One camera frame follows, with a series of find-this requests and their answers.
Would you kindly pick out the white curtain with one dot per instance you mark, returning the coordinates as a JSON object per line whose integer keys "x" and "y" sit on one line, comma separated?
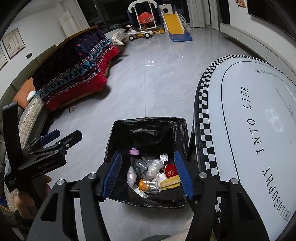
{"x": 204, "y": 13}

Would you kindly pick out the white toy car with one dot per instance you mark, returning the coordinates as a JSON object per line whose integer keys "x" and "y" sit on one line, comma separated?
{"x": 133, "y": 34}

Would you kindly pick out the pink toy car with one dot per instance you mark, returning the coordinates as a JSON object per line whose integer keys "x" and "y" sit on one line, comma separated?
{"x": 164, "y": 158}

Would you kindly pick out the black wall television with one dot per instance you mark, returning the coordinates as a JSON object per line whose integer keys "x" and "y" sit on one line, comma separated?
{"x": 264, "y": 11}

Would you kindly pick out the toy swing red seat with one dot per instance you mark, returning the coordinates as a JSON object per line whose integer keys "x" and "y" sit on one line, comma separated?
{"x": 139, "y": 20}

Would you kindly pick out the white floor air conditioner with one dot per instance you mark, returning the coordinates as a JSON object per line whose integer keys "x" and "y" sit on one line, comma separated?
{"x": 72, "y": 19}

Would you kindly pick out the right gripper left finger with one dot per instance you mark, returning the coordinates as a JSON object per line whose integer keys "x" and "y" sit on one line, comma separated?
{"x": 56, "y": 220}

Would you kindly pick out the white snack wrapper packet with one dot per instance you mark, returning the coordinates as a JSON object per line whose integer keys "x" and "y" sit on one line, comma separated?
{"x": 138, "y": 191}

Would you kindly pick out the clear bag pink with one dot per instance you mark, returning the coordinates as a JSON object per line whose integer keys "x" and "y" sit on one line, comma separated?
{"x": 131, "y": 176}

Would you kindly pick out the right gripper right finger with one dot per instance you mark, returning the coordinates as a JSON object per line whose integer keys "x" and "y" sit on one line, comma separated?
{"x": 222, "y": 209}

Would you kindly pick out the white woven basket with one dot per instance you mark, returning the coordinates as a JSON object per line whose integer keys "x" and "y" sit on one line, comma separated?
{"x": 118, "y": 37}

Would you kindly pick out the yellow sponge flower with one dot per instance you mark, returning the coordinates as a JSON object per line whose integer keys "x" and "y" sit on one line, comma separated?
{"x": 170, "y": 183}

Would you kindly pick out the yellow toy slide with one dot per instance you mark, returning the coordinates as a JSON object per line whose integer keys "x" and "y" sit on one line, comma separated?
{"x": 175, "y": 24}

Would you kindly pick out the red patterned quilt pile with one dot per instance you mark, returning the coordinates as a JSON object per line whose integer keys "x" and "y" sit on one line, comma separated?
{"x": 74, "y": 68}

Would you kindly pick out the pink purple puzzle cube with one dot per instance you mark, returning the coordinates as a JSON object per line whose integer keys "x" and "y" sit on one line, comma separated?
{"x": 134, "y": 151}

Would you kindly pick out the black lined trash bin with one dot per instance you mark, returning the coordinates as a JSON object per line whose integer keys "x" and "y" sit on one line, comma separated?
{"x": 152, "y": 136}

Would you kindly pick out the clear wrap bundle white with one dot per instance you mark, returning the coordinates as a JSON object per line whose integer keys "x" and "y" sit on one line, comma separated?
{"x": 153, "y": 169}

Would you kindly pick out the person's left hand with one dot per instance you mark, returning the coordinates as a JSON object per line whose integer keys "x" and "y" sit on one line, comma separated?
{"x": 26, "y": 205}

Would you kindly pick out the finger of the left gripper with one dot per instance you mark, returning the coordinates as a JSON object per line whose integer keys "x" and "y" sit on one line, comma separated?
{"x": 56, "y": 151}
{"x": 39, "y": 143}

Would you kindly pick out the framed wall picture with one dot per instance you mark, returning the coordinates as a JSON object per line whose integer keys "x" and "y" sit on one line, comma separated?
{"x": 13, "y": 43}

